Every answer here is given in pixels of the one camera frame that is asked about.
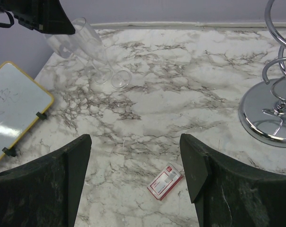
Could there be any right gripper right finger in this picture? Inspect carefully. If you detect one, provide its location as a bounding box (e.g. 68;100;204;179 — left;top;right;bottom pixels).
179;134;286;227

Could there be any chrome wine glass rack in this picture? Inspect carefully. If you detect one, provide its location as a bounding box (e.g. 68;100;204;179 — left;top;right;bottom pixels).
238;0;286;148

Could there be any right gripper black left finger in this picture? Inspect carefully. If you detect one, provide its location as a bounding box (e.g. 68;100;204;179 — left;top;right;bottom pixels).
0;134;92;227

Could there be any yellow framed whiteboard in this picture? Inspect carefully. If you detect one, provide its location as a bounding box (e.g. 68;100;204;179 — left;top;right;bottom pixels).
0;61;54;160

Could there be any small red white box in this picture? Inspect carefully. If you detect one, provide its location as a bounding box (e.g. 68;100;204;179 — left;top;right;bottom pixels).
147;163;183;201

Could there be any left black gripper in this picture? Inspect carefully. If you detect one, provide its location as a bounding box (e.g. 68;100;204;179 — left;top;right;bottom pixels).
0;0;75;35

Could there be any clear wine glass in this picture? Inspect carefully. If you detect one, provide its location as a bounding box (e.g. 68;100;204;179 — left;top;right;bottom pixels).
44;34;112;85
71;17;131;89

